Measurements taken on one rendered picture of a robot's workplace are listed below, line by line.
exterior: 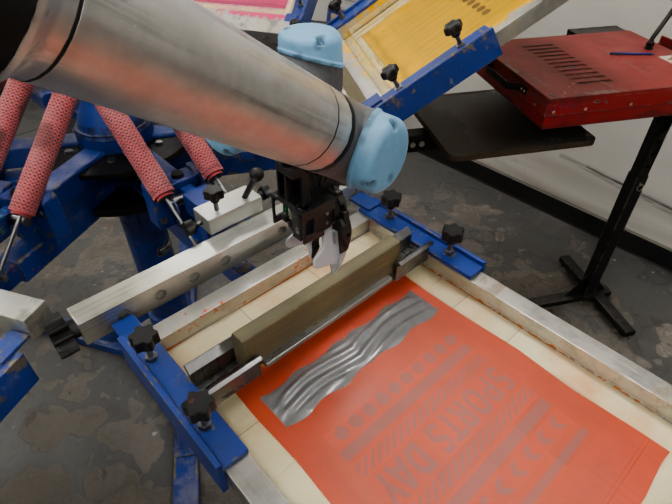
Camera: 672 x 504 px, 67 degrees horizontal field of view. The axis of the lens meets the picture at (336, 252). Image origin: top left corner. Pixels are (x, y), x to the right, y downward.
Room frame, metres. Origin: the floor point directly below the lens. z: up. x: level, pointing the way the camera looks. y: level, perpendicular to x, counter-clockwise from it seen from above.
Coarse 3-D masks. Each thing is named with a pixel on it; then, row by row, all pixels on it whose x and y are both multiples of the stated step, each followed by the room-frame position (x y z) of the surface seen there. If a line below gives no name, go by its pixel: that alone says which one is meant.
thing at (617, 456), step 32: (384, 288) 0.71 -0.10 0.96; (416, 288) 0.71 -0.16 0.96; (352, 320) 0.63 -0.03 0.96; (448, 320) 0.63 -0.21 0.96; (384, 352) 0.55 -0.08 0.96; (416, 352) 0.55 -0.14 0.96; (480, 352) 0.55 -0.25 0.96; (512, 352) 0.55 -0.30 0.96; (544, 384) 0.49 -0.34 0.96; (576, 416) 0.43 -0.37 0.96; (608, 416) 0.43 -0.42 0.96; (608, 448) 0.38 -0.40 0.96; (640, 448) 0.38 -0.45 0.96; (576, 480) 0.33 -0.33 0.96; (608, 480) 0.33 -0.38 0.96; (640, 480) 0.33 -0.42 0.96
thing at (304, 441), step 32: (320, 352) 0.55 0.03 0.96; (256, 384) 0.49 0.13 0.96; (352, 384) 0.49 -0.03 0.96; (384, 384) 0.49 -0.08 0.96; (256, 416) 0.43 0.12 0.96; (320, 416) 0.43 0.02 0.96; (288, 448) 0.38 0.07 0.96; (320, 448) 0.38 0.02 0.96; (320, 480) 0.33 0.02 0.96; (352, 480) 0.33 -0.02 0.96
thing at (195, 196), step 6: (204, 186) 0.94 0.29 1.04; (186, 192) 0.92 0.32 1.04; (192, 192) 0.92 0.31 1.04; (198, 192) 0.92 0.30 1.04; (186, 198) 0.90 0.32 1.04; (192, 198) 0.89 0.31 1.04; (198, 198) 0.89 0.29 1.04; (186, 204) 0.91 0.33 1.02; (192, 204) 0.88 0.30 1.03; (198, 204) 0.87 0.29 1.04; (186, 210) 0.91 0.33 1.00; (192, 210) 0.89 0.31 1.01; (192, 216) 0.89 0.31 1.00; (240, 222) 0.81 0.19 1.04; (228, 228) 0.79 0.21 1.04; (216, 234) 0.82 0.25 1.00
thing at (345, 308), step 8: (384, 280) 0.69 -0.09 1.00; (368, 288) 0.67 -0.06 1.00; (376, 288) 0.67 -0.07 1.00; (360, 296) 0.65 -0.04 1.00; (368, 296) 0.65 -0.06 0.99; (344, 304) 0.63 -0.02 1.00; (352, 304) 0.63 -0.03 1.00; (336, 312) 0.61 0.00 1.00; (344, 312) 0.61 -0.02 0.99; (320, 320) 0.59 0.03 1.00; (328, 320) 0.59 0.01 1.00; (312, 328) 0.57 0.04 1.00; (320, 328) 0.57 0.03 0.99; (296, 336) 0.55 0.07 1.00; (304, 336) 0.55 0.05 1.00; (312, 336) 0.56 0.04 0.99; (288, 344) 0.54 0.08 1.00; (296, 344) 0.54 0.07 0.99; (272, 352) 0.52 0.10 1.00; (280, 352) 0.52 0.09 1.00; (288, 352) 0.53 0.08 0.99; (264, 360) 0.50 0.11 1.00; (272, 360) 0.51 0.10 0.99
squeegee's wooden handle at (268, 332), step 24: (384, 240) 0.73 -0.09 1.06; (360, 264) 0.66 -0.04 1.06; (384, 264) 0.70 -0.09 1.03; (312, 288) 0.60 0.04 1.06; (336, 288) 0.62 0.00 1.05; (360, 288) 0.66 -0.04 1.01; (288, 312) 0.55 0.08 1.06; (312, 312) 0.58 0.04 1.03; (240, 336) 0.50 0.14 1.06; (264, 336) 0.51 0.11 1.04; (288, 336) 0.54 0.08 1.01; (240, 360) 0.50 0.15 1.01
